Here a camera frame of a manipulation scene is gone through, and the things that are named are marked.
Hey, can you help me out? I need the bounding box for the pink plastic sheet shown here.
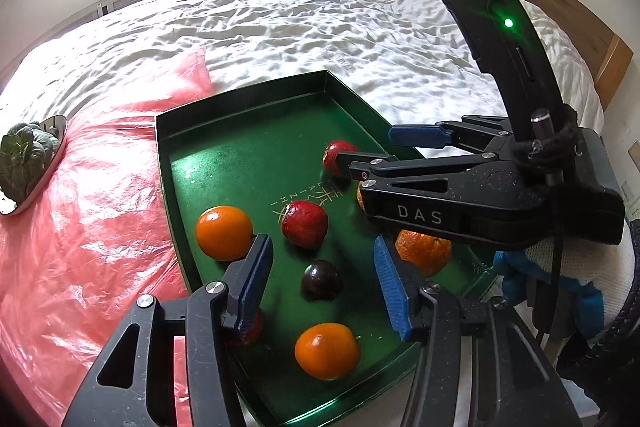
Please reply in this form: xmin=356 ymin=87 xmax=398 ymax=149
xmin=1 ymin=51 xmax=213 ymax=426

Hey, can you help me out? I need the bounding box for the orange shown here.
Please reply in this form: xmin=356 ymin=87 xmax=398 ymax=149
xmin=356 ymin=185 xmax=364 ymax=211
xmin=395 ymin=230 xmax=452 ymax=277
xmin=294 ymin=323 xmax=360 ymax=381
xmin=195 ymin=206 xmax=253 ymax=262

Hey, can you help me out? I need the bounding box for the silver oval plate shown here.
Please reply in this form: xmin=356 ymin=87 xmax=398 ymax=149
xmin=1 ymin=115 xmax=67 ymax=216

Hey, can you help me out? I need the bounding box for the orange back right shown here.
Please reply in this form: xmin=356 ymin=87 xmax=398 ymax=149
xmin=356 ymin=185 xmax=364 ymax=211

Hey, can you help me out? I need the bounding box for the white bed sheet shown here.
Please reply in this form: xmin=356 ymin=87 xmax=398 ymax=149
xmin=0 ymin=0 xmax=606 ymax=134

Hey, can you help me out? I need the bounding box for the small red fruit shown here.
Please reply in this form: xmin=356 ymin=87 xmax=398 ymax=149
xmin=322 ymin=140 xmax=359 ymax=178
xmin=241 ymin=310 xmax=264 ymax=345

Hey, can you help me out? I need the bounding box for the red apple in tray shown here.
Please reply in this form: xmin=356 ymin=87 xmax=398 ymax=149
xmin=281 ymin=200 xmax=329 ymax=249

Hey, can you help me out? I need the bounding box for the orange front left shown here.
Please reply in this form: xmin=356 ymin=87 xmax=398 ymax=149
xmin=294 ymin=323 xmax=360 ymax=381

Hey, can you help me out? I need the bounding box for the blue gloved hand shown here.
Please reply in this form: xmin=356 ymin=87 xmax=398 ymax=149
xmin=494 ymin=244 xmax=611 ymax=339

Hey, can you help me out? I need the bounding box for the dark plum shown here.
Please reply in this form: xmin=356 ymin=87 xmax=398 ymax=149
xmin=300 ymin=260 xmax=343 ymax=301

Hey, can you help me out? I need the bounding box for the orange back left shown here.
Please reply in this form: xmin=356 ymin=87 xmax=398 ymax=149
xmin=195 ymin=206 xmax=253 ymax=262

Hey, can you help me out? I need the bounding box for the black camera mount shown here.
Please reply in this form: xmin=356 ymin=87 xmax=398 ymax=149
xmin=442 ymin=0 xmax=566 ymax=141

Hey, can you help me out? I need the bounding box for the orange front right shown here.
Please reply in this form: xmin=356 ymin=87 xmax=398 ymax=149
xmin=395 ymin=230 xmax=452 ymax=277

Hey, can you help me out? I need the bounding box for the green leafy vegetable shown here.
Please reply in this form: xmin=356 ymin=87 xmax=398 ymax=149
xmin=1 ymin=122 xmax=60 ymax=206

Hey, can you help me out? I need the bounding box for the green rectangular tray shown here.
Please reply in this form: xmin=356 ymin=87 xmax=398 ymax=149
xmin=155 ymin=69 xmax=501 ymax=427

